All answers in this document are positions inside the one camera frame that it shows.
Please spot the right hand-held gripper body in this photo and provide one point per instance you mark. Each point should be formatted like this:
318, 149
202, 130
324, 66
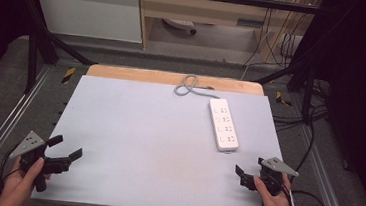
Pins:
277, 166

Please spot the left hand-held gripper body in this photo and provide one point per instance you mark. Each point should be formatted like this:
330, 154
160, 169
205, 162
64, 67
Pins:
29, 143

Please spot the person's left hand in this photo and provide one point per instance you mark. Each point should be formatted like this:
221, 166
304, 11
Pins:
18, 185

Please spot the yellow black floor tape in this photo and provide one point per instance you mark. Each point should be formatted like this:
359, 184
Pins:
68, 74
283, 99

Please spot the wooden table board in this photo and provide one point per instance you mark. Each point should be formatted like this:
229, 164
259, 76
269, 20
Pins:
140, 75

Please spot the white cabinet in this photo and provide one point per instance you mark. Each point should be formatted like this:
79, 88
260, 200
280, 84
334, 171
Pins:
88, 11

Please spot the white power strip with plug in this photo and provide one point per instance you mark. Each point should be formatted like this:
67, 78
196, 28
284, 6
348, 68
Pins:
179, 24

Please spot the wooden background desk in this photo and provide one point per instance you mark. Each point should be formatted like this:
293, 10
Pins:
206, 9

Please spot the aluminium rail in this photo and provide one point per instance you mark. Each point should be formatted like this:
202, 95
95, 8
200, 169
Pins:
326, 185
1, 130

